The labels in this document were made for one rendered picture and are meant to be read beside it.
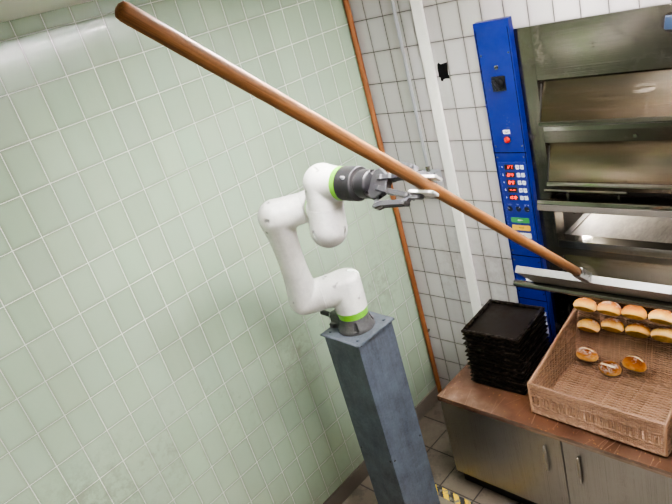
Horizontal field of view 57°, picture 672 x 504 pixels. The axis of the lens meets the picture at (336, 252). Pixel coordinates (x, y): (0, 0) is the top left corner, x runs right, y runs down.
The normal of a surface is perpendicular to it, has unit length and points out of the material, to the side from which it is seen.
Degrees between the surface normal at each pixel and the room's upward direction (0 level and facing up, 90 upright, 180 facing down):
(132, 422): 90
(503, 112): 90
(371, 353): 90
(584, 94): 70
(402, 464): 90
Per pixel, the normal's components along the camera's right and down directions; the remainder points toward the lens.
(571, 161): -0.71, 0.13
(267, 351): 0.70, 0.11
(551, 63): -0.66, 0.46
